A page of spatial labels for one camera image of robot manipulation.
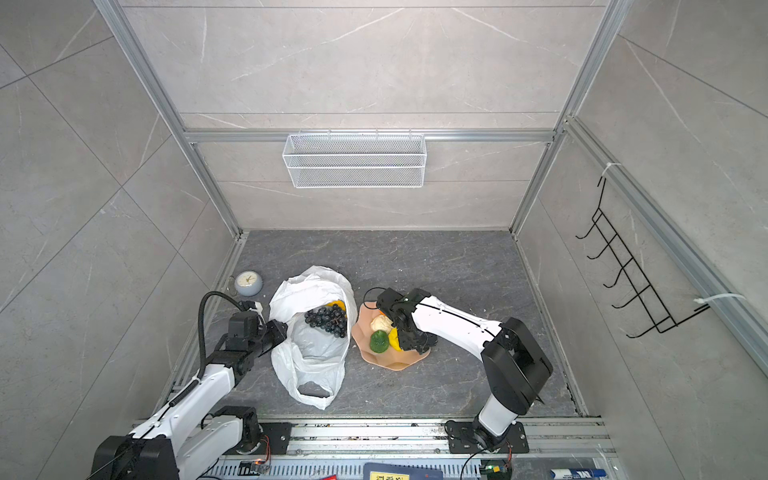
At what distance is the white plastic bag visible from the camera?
2.61 feet

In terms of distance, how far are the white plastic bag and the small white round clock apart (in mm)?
207

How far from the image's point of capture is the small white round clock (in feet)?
3.30
